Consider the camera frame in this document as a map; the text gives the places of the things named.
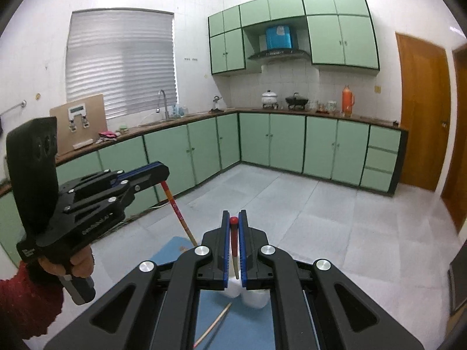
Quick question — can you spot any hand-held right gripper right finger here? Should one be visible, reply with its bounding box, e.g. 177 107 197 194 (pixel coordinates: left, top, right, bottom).
238 209 424 350

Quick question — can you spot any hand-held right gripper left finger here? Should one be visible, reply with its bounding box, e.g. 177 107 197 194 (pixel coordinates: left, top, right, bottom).
43 209 231 350

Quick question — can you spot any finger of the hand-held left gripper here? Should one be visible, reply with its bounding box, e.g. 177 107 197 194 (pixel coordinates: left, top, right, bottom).
66 165 171 214
60 161 163 195

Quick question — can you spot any red-ended patterned chopstick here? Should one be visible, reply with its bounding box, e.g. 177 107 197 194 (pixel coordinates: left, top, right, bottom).
161 180 198 247
229 217 242 279

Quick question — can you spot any white two-compartment utensil holder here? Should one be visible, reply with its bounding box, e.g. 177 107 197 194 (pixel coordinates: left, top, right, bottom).
223 253 275 307

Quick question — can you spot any person's left forearm red sleeve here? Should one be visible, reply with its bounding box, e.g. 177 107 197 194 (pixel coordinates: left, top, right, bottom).
0 260 72 350

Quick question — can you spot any person's left hand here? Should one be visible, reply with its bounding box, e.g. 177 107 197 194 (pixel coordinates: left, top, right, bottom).
36 242 96 278

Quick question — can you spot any green base cabinet run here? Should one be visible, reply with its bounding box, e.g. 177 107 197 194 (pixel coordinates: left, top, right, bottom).
237 111 408 195
0 113 241 267

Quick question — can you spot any steel kitchen sink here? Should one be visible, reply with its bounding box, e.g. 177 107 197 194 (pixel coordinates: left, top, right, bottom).
138 115 183 128

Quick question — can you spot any beige water purifier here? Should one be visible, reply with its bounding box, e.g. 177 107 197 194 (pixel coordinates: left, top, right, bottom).
50 94 106 157

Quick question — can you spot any metal kitchen faucet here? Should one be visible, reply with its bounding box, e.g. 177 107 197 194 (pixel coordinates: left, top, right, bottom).
157 89 170 120

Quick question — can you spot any plain wooden chopstick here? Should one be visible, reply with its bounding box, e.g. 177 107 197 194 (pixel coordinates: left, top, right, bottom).
193 302 233 348

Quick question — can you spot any blue table mat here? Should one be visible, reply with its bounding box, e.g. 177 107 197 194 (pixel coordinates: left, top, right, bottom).
149 236 278 350

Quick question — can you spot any white window blind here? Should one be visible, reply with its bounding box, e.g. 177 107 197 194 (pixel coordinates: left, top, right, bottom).
65 10 179 120

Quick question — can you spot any dark wooden countertop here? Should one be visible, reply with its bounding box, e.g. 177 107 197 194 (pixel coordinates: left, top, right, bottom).
0 106 408 197

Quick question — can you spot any white cooking pot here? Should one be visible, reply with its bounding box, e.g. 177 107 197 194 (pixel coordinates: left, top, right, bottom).
262 89 280 109

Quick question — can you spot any green cabinet drawer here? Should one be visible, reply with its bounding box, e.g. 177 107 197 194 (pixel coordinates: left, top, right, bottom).
365 146 398 172
368 125 402 151
361 168 395 192

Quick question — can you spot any black wok with lid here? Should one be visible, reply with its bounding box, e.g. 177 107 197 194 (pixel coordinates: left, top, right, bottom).
285 92 309 111

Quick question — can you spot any orange thermos flask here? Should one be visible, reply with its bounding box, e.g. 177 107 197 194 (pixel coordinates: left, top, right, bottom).
341 85 355 117

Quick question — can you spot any range hood with blue chimney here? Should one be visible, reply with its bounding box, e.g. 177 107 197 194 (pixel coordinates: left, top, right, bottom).
247 25 311 61

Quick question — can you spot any black glass-front cabinet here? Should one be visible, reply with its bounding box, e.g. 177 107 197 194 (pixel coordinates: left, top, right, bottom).
448 241 467 316

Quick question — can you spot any brown wooden door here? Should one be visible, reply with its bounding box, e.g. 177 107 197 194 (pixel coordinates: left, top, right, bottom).
395 32 452 192
441 44 467 234

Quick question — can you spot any metal towel rail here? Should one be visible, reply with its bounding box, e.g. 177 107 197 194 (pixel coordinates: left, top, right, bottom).
0 99 27 117

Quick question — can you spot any green wall cabinet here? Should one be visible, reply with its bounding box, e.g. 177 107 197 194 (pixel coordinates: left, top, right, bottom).
301 0 381 71
239 0 307 28
208 7 247 76

